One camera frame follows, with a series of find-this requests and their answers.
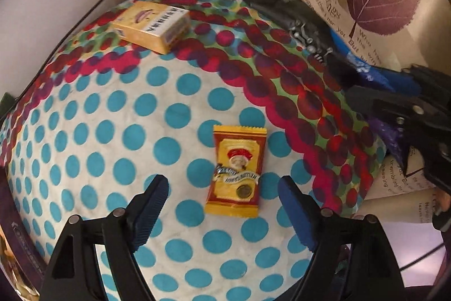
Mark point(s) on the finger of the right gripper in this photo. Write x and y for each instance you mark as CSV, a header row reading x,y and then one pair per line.
x,y
397,82
392,108

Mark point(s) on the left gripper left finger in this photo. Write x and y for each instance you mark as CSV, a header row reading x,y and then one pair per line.
x,y
138,219

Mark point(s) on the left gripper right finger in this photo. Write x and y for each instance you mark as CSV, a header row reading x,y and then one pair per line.
x,y
303,212

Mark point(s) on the black blue snack packet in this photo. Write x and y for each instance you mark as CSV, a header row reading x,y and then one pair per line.
x,y
326,46

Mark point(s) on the yellow red candy sachet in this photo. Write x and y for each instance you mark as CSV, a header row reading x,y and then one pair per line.
x,y
235,186

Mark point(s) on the gold rectangular tin tray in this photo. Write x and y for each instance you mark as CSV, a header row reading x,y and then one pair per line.
x,y
22,266

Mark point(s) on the yellow medicine box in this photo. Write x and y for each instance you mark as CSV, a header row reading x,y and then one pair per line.
x,y
154,26

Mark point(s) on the white text pillow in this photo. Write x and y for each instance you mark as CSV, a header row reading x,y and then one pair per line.
x,y
403,197

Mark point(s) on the polka dot table cloth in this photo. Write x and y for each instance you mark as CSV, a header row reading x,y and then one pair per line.
x,y
106,116

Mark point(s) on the black power adapter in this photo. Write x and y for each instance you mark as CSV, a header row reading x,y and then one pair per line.
x,y
7,101

